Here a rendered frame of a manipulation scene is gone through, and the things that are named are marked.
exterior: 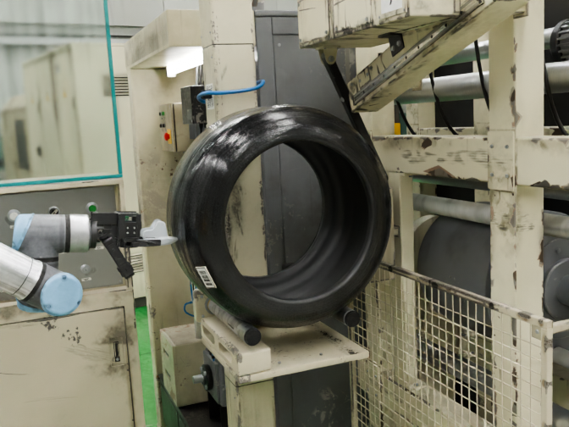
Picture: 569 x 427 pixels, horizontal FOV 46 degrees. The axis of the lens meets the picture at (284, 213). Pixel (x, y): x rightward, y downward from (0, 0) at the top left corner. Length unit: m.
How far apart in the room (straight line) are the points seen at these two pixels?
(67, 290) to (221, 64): 0.84
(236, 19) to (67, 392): 1.31
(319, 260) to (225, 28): 0.73
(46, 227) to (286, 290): 0.73
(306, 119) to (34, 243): 0.70
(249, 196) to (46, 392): 0.93
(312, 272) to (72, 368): 0.87
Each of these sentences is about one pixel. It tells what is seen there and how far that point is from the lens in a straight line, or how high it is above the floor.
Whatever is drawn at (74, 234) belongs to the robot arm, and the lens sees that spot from 1.59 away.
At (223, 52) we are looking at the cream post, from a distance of 1.98.
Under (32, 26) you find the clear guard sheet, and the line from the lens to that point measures 2.25.
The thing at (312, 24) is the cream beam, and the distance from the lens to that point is 1.95.
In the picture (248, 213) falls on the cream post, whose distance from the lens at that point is 2.00.
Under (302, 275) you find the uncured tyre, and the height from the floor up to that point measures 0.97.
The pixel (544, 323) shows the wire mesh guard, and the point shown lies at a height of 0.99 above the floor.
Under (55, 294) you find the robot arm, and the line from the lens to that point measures 1.46.
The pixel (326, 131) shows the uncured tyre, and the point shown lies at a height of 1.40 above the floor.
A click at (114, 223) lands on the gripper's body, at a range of 1.62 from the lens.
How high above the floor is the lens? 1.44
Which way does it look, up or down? 8 degrees down
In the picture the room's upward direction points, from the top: 3 degrees counter-clockwise
